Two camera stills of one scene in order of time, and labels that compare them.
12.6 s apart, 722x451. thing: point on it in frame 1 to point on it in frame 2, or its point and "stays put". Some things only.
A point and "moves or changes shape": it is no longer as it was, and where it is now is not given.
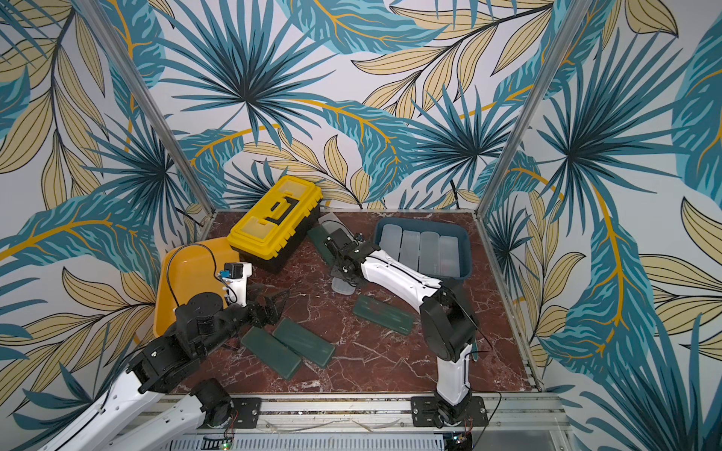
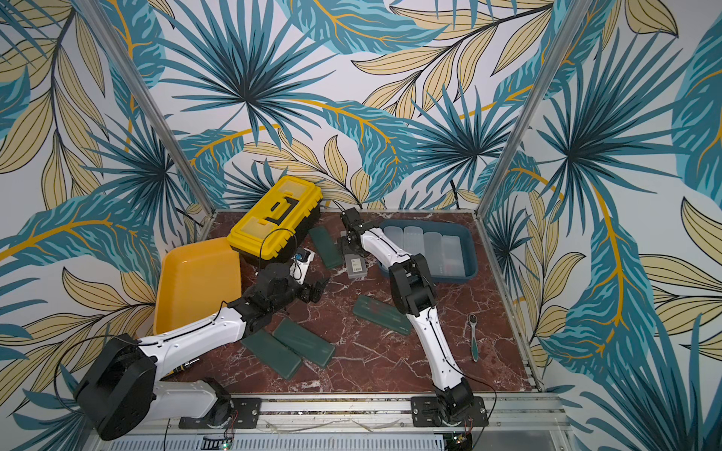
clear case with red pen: x=410 y=248 stays put
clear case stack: x=449 y=256 stays put
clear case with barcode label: x=332 y=222 moves or changes shape
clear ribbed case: x=390 y=241 stays put
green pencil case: x=380 y=312 stays put
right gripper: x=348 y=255 to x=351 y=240
